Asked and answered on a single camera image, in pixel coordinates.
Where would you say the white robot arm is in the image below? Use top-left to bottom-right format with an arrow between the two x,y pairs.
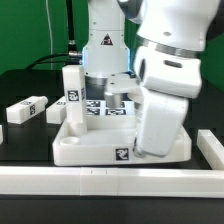
83,0 -> 222,157

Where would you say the white front fence bar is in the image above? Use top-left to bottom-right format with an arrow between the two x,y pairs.
0,129 -> 224,199

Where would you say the white cable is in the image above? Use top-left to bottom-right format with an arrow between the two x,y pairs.
45,0 -> 54,71

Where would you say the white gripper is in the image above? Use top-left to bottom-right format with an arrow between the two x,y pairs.
104,73 -> 188,157

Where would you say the white desk top tray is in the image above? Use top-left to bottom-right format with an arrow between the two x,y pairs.
53,115 -> 191,166

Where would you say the white marker base plate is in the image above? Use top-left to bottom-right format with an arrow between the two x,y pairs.
86,100 -> 135,116

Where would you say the white left base block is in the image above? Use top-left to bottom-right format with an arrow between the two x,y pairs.
46,97 -> 66,124

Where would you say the black cable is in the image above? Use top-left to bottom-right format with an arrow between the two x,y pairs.
25,0 -> 83,71

